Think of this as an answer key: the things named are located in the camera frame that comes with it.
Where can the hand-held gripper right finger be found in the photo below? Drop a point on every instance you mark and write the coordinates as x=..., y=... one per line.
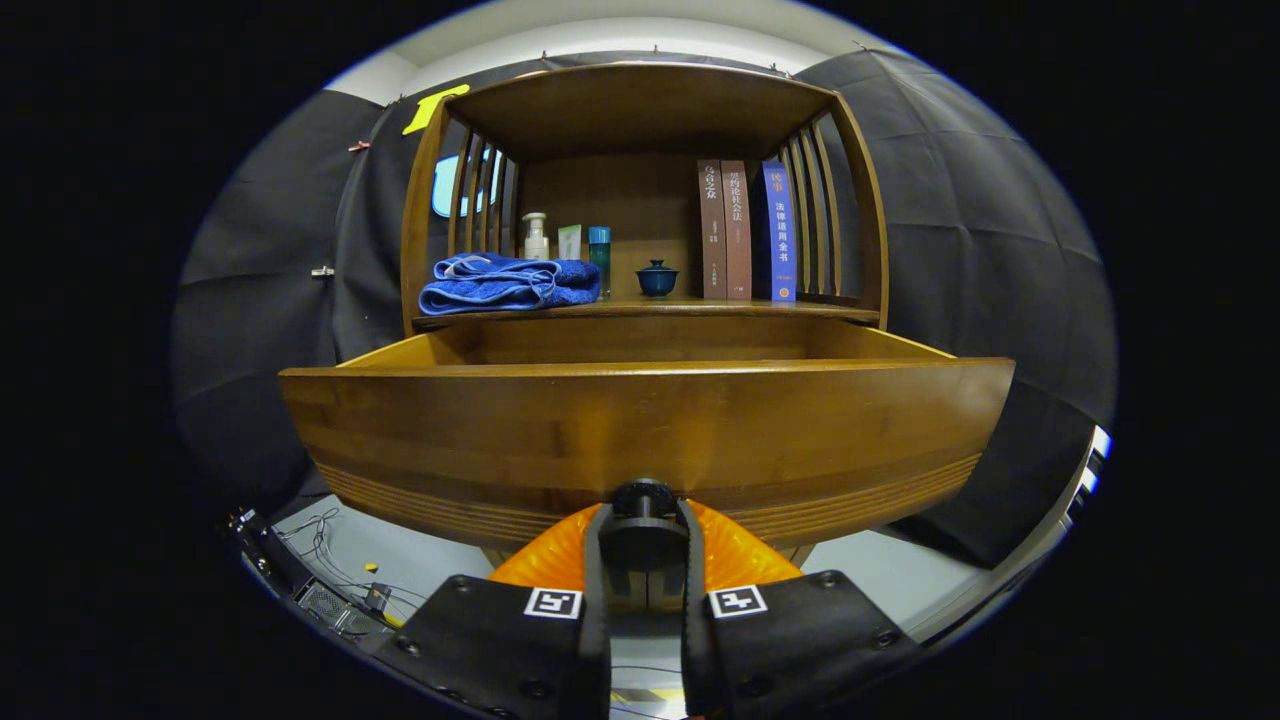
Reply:
x=695, y=660

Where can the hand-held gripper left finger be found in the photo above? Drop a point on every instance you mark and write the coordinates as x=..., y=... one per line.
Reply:
x=598, y=660

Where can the wooden drawer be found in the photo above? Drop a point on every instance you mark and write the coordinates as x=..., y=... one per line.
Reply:
x=500, y=430

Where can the wooden countertop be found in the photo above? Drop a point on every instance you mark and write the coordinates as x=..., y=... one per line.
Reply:
x=700, y=308

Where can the wooden cabinet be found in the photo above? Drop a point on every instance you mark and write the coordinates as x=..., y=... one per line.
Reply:
x=640, y=110

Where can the grey mesh box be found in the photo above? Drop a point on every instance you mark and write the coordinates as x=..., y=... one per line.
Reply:
x=325, y=603

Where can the dark blue lidded teacup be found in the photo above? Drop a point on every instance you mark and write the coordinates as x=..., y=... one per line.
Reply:
x=657, y=282

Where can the blue folded towel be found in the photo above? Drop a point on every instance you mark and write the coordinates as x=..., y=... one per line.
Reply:
x=500, y=285

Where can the teal bottle with blue cap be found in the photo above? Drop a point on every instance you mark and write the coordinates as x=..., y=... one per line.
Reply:
x=600, y=260

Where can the white green tube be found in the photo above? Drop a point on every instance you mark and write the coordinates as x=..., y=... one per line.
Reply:
x=570, y=243

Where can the white pump bottle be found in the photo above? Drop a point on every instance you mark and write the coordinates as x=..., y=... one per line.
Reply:
x=536, y=245

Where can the brown book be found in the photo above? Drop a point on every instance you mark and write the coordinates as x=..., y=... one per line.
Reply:
x=738, y=240
x=712, y=240

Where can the blue book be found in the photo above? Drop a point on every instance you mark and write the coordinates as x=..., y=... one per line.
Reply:
x=782, y=240

